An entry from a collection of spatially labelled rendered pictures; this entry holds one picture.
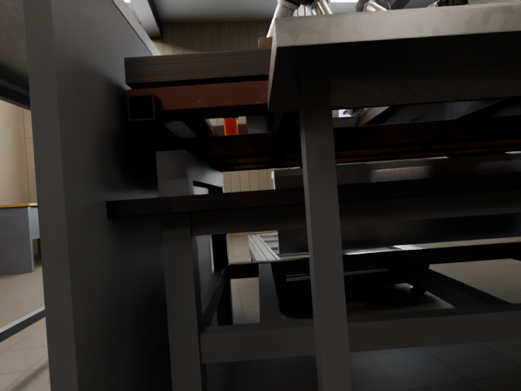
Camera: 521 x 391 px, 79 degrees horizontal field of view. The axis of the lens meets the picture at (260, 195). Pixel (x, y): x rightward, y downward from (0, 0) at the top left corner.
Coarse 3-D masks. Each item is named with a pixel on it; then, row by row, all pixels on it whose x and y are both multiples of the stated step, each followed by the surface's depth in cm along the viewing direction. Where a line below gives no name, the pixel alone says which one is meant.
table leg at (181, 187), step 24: (168, 168) 65; (168, 192) 65; (192, 192) 70; (168, 216) 65; (168, 240) 65; (192, 240) 66; (168, 264) 65; (192, 264) 65; (168, 288) 65; (192, 288) 65; (168, 312) 65; (192, 312) 65; (192, 336) 65; (192, 360) 65; (192, 384) 65
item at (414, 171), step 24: (408, 168) 143; (432, 168) 143; (456, 168) 144; (480, 168) 144; (504, 168) 144; (480, 216) 144; (504, 216) 144; (288, 240) 143; (360, 240) 143; (384, 240) 143; (408, 240) 143; (432, 240) 143; (456, 240) 144
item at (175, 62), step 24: (144, 72) 64; (168, 72) 64; (192, 72) 64; (216, 72) 64; (240, 72) 64; (264, 72) 64; (192, 120) 97; (264, 120) 104; (336, 120) 130; (360, 120) 127; (384, 120) 117; (408, 120) 121
